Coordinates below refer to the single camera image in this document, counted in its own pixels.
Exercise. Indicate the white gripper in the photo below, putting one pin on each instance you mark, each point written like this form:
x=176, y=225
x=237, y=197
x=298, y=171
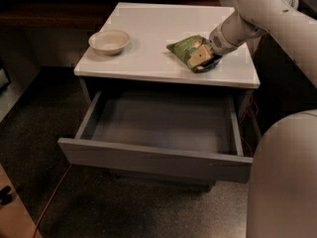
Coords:
x=220, y=44

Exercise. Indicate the green jalapeno chip bag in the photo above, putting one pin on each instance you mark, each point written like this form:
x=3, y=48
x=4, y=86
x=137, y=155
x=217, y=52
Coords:
x=185, y=48

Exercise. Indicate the grey top drawer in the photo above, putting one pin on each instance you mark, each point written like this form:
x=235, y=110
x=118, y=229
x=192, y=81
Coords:
x=161, y=136

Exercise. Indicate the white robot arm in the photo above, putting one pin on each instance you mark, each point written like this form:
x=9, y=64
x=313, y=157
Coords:
x=282, y=200

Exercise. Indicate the grey drawer cabinet white top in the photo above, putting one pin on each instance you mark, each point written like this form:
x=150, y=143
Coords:
x=146, y=65

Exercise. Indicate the white paper bowl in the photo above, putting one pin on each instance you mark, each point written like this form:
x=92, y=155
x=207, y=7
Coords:
x=109, y=43

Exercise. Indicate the dark wooden shelf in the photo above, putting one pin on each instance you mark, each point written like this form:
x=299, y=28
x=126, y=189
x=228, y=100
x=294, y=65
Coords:
x=73, y=14

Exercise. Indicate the black object on wood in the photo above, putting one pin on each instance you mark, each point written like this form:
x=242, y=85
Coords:
x=5, y=196

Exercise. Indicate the light wooden board corner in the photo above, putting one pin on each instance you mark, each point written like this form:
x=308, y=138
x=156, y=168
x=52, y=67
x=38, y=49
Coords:
x=15, y=220

